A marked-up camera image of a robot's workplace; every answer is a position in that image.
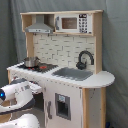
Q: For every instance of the white flat gripper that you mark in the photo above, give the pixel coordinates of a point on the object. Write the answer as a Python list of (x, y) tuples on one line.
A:
[(36, 89)]

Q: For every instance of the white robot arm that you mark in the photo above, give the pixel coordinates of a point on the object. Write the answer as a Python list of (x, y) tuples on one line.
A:
[(22, 91)]

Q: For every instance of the white robot base shell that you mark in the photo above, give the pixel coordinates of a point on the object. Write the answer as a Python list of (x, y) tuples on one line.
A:
[(25, 121)]

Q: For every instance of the wooden toy kitchen set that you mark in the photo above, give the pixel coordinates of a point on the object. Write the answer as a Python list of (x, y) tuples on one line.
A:
[(87, 97)]

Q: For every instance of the black toy stovetop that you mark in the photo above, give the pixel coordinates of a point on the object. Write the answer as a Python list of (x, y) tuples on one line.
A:
[(41, 67)]

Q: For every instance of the small silver toy pot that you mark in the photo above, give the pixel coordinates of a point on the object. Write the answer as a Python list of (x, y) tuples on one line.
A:
[(31, 61)]

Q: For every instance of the grey toy sink basin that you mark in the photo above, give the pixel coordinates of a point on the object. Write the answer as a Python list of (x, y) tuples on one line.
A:
[(73, 74)]

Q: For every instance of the black toy faucet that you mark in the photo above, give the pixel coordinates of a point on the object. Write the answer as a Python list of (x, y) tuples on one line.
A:
[(82, 64)]

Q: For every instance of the grey toy range hood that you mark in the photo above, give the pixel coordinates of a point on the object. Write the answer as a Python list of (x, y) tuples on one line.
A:
[(39, 26)]

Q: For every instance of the white toy microwave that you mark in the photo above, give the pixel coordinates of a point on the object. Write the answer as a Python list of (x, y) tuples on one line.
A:
[(73, 23)]

